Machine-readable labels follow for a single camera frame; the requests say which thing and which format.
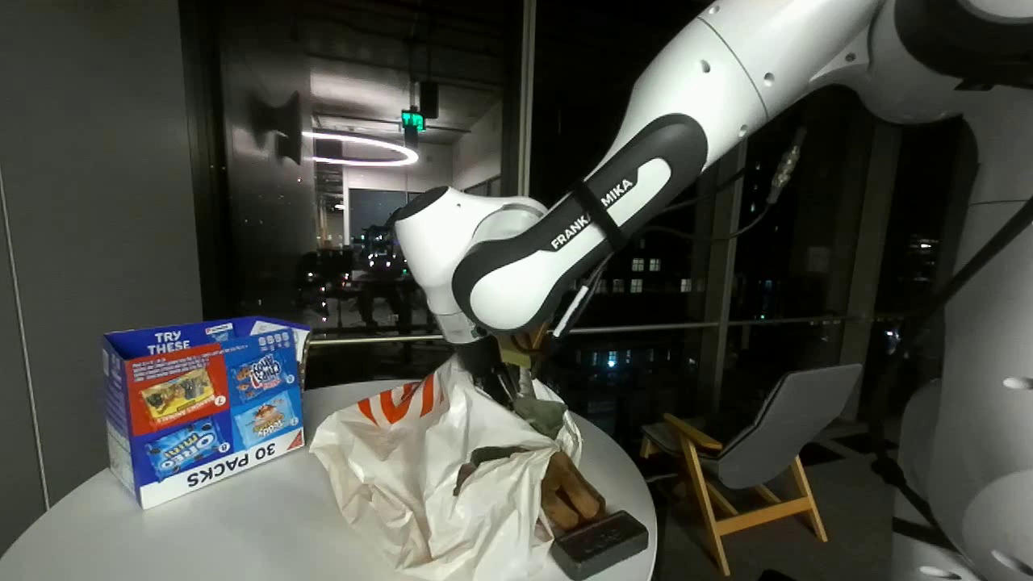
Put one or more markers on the dark wall fixture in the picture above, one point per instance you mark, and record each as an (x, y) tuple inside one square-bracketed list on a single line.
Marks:
[(287, 127)]

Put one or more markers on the green exit sign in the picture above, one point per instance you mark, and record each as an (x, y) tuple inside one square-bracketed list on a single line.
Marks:
[(413, 120)]

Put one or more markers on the white plastic bag orange print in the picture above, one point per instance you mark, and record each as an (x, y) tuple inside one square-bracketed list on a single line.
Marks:
[(397, 472)]

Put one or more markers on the wooden chair grey seat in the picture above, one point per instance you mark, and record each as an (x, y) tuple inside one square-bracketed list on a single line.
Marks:
[(784, 422)]

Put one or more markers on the blue snack variety box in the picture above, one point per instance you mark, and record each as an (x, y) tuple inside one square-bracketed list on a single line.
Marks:
[(195, 397)]

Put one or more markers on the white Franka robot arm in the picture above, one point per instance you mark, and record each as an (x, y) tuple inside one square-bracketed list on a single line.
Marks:
[(699, 75)]

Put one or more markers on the black rectangular device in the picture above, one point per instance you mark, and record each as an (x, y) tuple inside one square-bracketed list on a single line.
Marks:
[(597, 544)]

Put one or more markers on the window handrail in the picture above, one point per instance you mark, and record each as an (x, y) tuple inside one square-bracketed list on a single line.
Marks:
[(366, 336)]

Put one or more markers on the white round pedestal table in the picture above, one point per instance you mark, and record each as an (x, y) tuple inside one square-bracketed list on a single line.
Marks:
[(163, 538)]

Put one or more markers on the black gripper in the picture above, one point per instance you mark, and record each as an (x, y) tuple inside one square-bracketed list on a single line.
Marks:
[(497, 374)]

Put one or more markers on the dark diagonal stand pole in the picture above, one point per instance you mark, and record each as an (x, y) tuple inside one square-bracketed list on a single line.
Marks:
[(988, 252)]

